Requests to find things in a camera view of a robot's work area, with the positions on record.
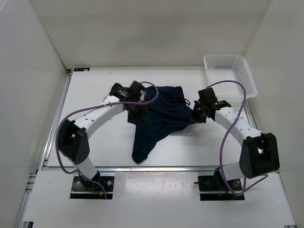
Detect white plastic mesh basket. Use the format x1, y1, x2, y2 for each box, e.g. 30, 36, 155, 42
203, 54, 257, 106

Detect navy blue shorts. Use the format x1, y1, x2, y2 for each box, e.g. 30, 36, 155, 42
132, 86, 192, 164

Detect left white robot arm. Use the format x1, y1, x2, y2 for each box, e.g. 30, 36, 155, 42
56, 81, 145, 190

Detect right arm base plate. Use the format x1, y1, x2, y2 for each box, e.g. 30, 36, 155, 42
194, 176, 245, 201

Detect small dark label sticker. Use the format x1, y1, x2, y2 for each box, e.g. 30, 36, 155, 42
74, 67, 90, 72

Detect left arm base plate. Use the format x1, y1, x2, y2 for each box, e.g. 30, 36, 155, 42
70, 175, 114, 200

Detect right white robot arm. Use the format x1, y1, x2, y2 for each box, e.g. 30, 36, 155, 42
190, 88, 280, 190

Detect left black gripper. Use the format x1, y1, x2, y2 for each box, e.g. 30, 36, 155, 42
125, 100, 147, 126

